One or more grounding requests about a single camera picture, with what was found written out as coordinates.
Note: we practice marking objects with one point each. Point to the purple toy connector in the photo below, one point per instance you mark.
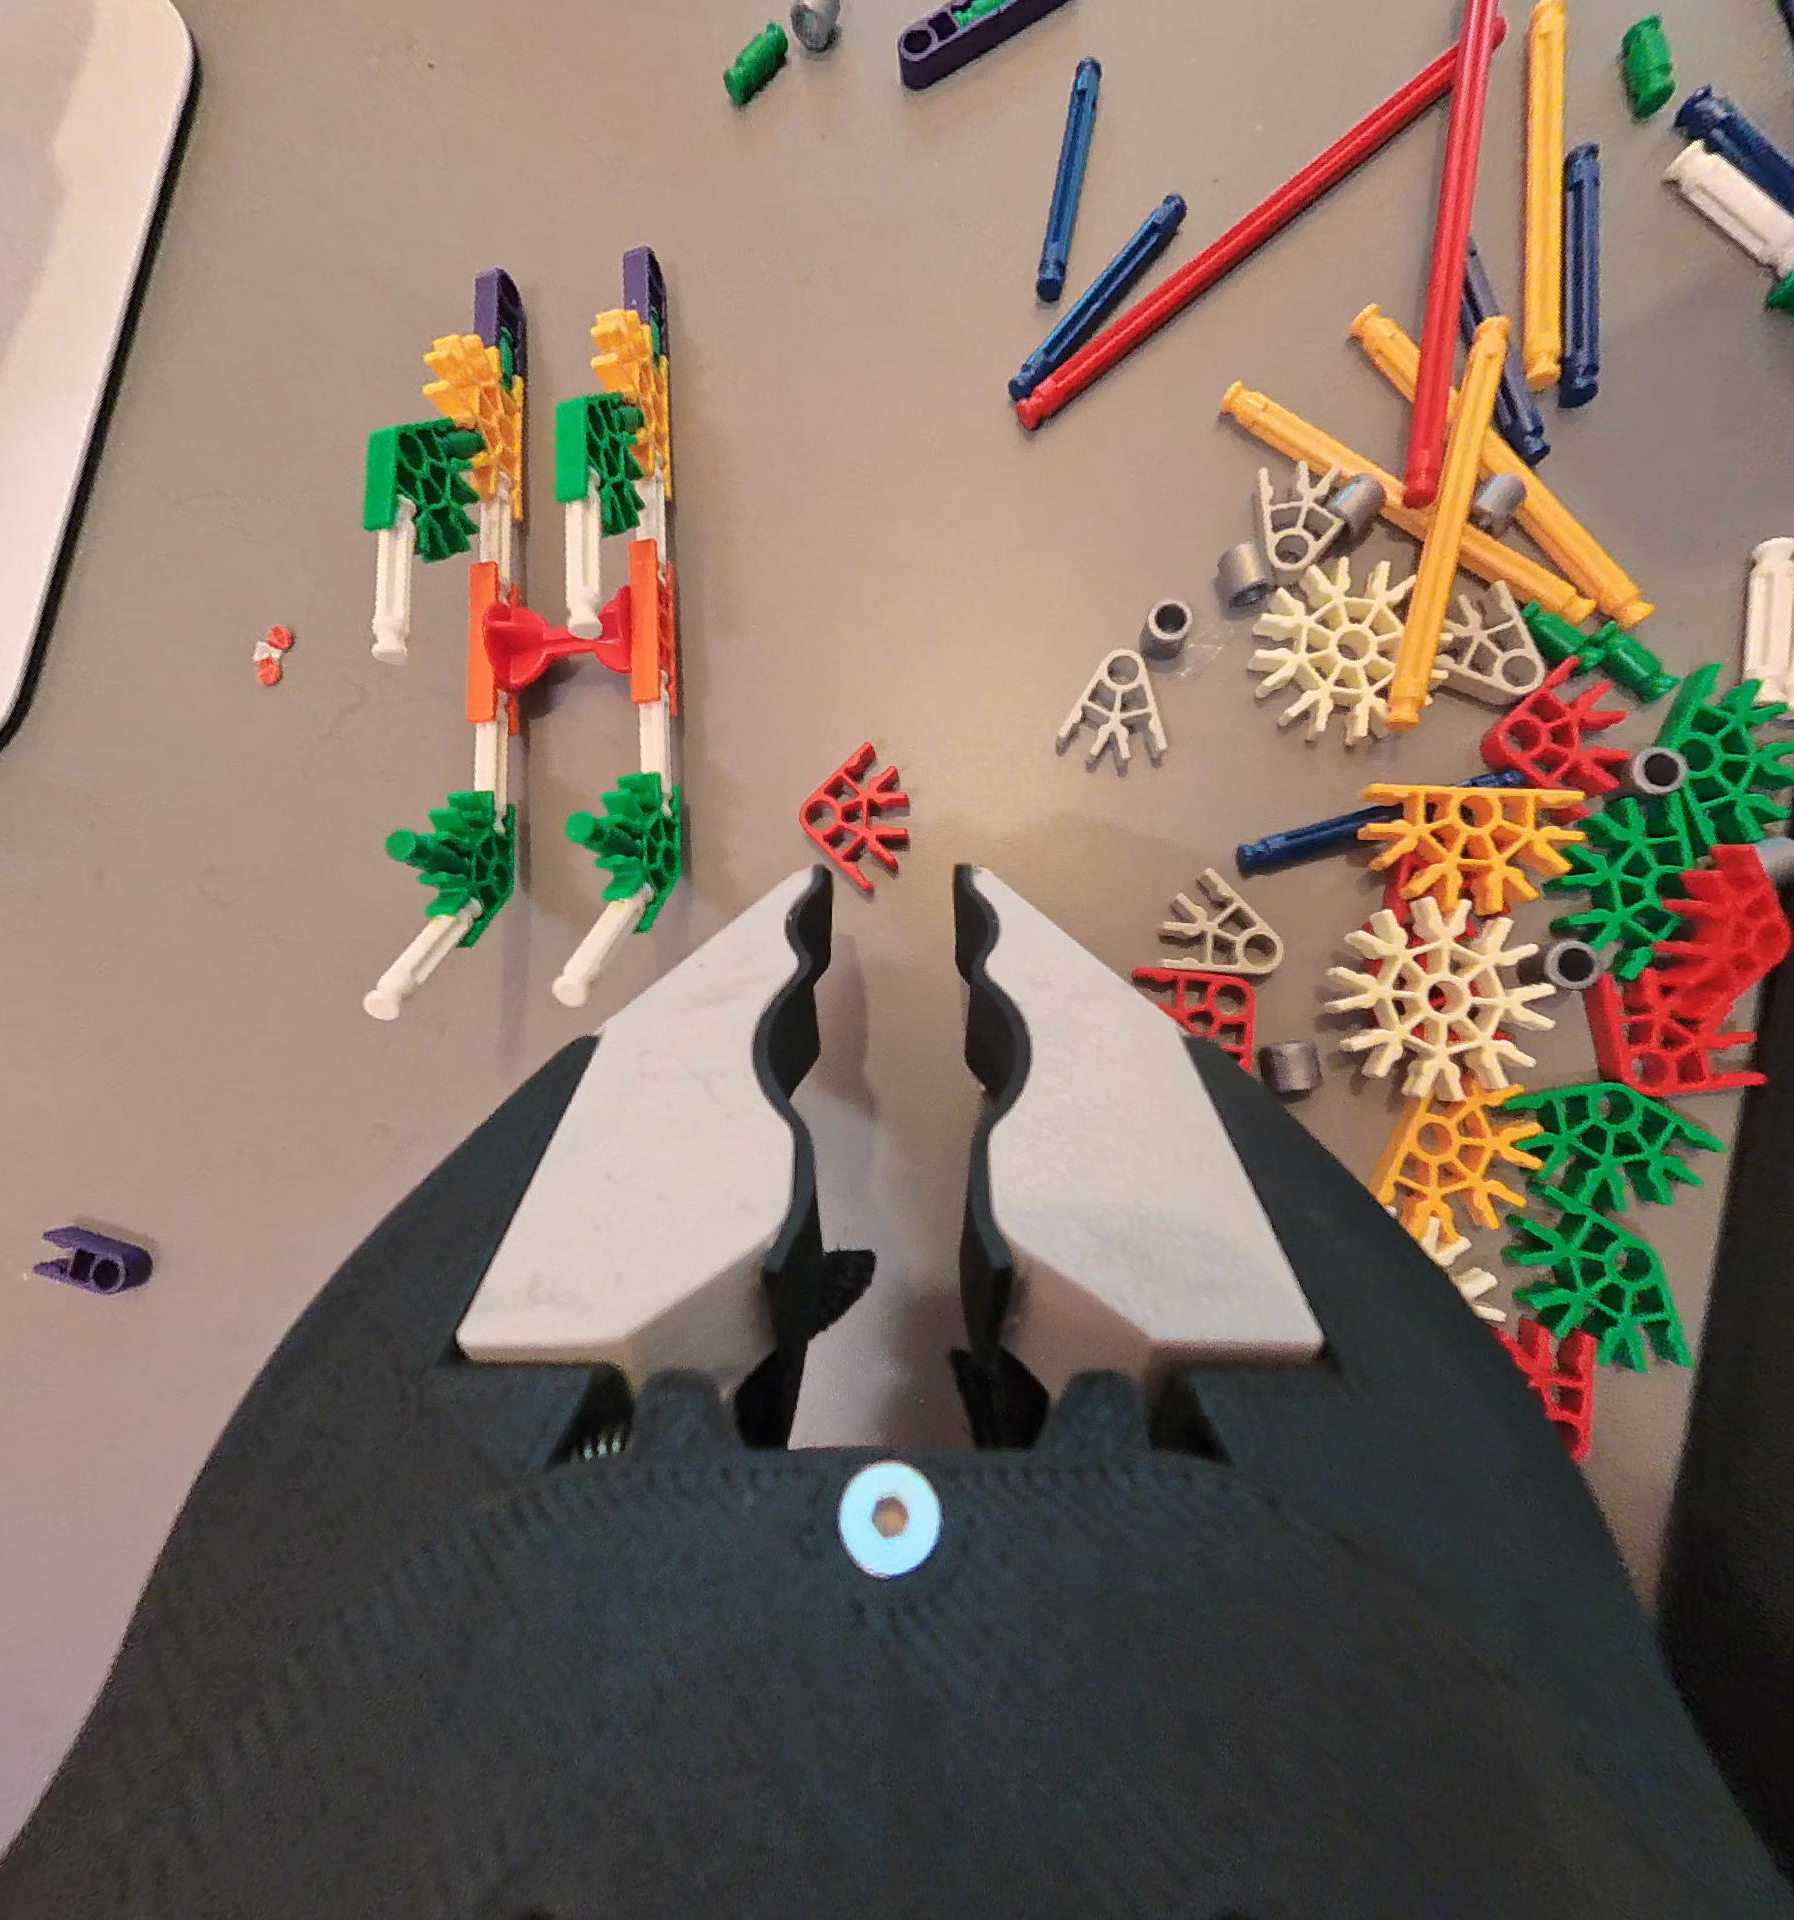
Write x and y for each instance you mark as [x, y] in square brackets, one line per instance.
[942, 53]
[93, 1263]

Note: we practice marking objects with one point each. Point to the small red white scrap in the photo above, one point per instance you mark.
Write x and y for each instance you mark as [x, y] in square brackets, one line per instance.
[271, 654]

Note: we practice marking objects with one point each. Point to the grey toy connector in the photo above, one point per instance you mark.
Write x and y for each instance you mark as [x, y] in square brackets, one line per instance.
[1496, 654]
[1226, 930]
[1287, 517]
[1114, 698]

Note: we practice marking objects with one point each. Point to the red toy rod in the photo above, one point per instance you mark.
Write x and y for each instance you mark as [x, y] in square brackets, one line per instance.
[1452, 256]
[1257, 230]

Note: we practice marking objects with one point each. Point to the toy rail assembly with spool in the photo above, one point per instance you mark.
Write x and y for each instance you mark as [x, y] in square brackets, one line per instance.
[488, 644]

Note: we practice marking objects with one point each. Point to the green toy connector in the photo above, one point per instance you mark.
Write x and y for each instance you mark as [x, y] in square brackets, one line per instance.
[1736, 750]
[1594, 1274]
[1617, 1139]
[1631, 877]

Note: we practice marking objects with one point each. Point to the white snowflake toy connector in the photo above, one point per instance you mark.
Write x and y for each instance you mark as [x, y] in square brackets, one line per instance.
[1437, 999]
[1460, 1274]
[1332, 644]

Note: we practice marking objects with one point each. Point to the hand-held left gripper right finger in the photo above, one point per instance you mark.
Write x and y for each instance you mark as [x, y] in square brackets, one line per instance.
[1151, 1200]

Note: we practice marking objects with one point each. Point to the yellow toy rod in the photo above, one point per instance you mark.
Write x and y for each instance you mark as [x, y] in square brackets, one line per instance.
[1287, 434]
[1571, 540]
[1542, 196]
[1444, 524]

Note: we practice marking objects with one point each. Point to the yellow toy connector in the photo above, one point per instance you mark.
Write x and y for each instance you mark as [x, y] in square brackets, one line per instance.
[1452, 1156]
[1473, 841]

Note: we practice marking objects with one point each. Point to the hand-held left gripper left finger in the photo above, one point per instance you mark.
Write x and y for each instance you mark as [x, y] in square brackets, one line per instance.
[625, 1200]

